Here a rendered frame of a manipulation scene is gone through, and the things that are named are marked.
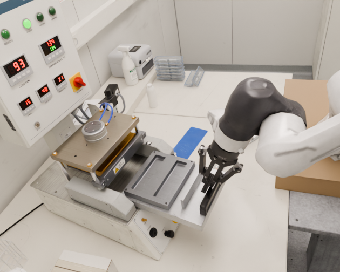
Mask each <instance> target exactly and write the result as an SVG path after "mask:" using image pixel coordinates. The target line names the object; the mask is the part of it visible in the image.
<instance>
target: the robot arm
mask: <svg viewBox="0 0 340 272"><path fill-rule="evenodd" d="M327 92H328V99H329V113H328V114H327V115H326V117H324V118H323V119H322V120H320V121H319V122H318V123H317V125H315V126H313V127H311V128H309V129H307V128H306V127H307V120H306V115H305V110H304V108H303V107H302V105H301V104H299V103H298V102H297V101H294V100H291V99H287V98H286V97H284V96H283V95H281V94H280V93H279V91H278V90H277V88H276V87H275V86H274V84H273V83H272V82H271V81H270V80H267V79H265V78H260V77H249V78H246V79H244V80H243V81H241V82H239V83H238V85H237V87H236V88H235V89H234V91H233V92H232V93H231V95H230V97H229V99H228V102H227V105H226V108H220V109H215V110H209V111H208V113H207V117H208V120H209V122H210V124H211V126H212V129H213V132H214V134H213V135H214V139H213V142H212V144H211V145H209V146H208V147H205V146H204V145H201V146H200V148H199V149H198V154H199V174H201V175H203V179H202V183H204V186H203V188H202V190H201V192H202V193H204V194H205V193H206V191H207V189H208V187H209V186H210V187H213V186H214V185H215V183H216V182H218V183H219V184H223V183H224V182H226V181H227V180H228V179H229V178H231V177H232V176H233V175H234V174H237V173H241V171H242V168H243V164H240V163H238V156H239V154H243V153H244V150H245V149H246V147H247V146H248V144H249V143H250V141H251V139H252V138H253V136H255V135H257V136H259V139H258V145H257V149H256V152H255V159H256V162H257V163H258V164H259V165H260V166H261V167H262V168H263V169H264V171H265V172H267V173H269V174H270V175H274V176H277V177H281V178H286V177H289V176H292V175H295V174H298V173H300V172H302V171H304V170H305V169H307V168H308V167H310V166H312V165H313V164H315V163H316V162H318V161H320V160H322V159H325V158H327V157H330V158H331V159H332V160H333V161H337V160H340V70H339V71H338V72H336V73H335V74H334V75H333V76H332V77H331V78H330V79H329V80H328V82H327ZM207 152H208V155H209V157H210V159H211V162H210V164H209V166H208V168H207V170H206V169H205V168H206V154H207ZM215 164H218V165H219V167H218V169H217V171H216V173H215V175H214V174H212V173H211V171H212V169H213V167H214V165H215ZM232 165H233V167H232V168H230V169H229V170H228V171H226V172H225V173H224V174H223V175H222V176H220V174H221V172H222V170H223V168H224V167H228V166H232Z"/></svg>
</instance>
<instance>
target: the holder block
mask: <svg viewBox="0 0 340 272"><path fill-rule="evenodd" d="M194 167H195V161H192V160H188V159H184V158H180V157H176V156H173V155H169V154H166V153H161V152H157V151H153V152H152V153H151V155H150V156H149V157H148V158H147V160H146V161H145V162H144V164H143V165H142V166H141V168H140V169H139V170H138V171H137V173H136V174H135V176H134V177H133V178H132V180H131V181H130V182H129V183H128V185H127V186H126V187H125V189H124V194H125V195H126V196H129V197H131V198H134V199H137V200H140V201H143V202H145V203H149V204H151V205H154V206H157V207H160V208H162V209H165V210H169V209H170V208H171V206H172V204H173V202H174V201H175V199H176V197H177V196H178V194H179V193H180V191H181V189H182V187H183V186H184V184H185V182H186V181H187V179H188V177H189V176H190V174H191V172H192V170H193V169H194Z"/></svg>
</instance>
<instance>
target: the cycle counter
mask: <svg viewBox="0 0 340 272"><path fill-rule="evenodd" d="M25 67H26V65H25V63H24V60H23V58H22V57H21V58H20V59H18V60H16V61H14V62H13V63H11V64H9V65H7V66H6V68H7V69H8V71H9V73H10V75H11V76H12V75H14V74H15V73H17V72H18V71H20V70H22V69H23V68H25Z"/></svg>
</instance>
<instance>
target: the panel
mask: <svg viewBox="0 0 340 272"><path fill-rule="evenodd" d="M132 221H133V222H134V223H135V225H136V226H137V227H138V228H139V229H140V231H141V232H142V233H143V234H144V235H145V237H146V238H147V239H148V240H149V242H150V243H151V244H152V245H153V247H154V248H155V249H156V250H157V251H158V252H159V254H160V255H161V256H162V255H163V253H164V251H165V249H166V248H167V246H168V244H169V242H170V240H171V238H168V237H166V236H165V235H164V232H165V231H168V230H172V231H174V232H175V231H176V229H177V227H178V225H179V223H178V222H175V221H172V220H170V219H167V218H165V217H162V216H159V215H156V214H153V213H151V212H148V211H146V210H143V209H139V210H138V212H137V213H136V215H135V217H134V218H133V220H132ZM153 228H155V229H157V232H158V233H157V235H156V237H152V236H151V230H152V229H153Z"/></svg>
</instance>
